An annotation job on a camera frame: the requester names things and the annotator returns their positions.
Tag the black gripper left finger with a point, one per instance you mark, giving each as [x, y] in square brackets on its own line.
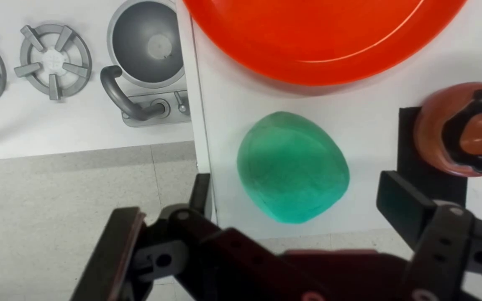
[108, 256]

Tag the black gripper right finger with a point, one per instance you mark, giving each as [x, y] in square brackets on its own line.
[401, 206]

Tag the green round plushie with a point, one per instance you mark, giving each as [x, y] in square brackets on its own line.
[291, 167]

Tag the orange plate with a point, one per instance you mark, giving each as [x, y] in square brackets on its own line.
[318, 39]

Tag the black tape patch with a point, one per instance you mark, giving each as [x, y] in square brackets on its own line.
[406, 139]

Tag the brown toy donut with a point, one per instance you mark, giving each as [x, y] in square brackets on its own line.
[433, 127]

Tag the white toy stove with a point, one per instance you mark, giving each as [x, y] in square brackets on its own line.
[56, 127]

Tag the white tray board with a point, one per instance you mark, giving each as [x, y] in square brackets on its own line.
[217, 122]

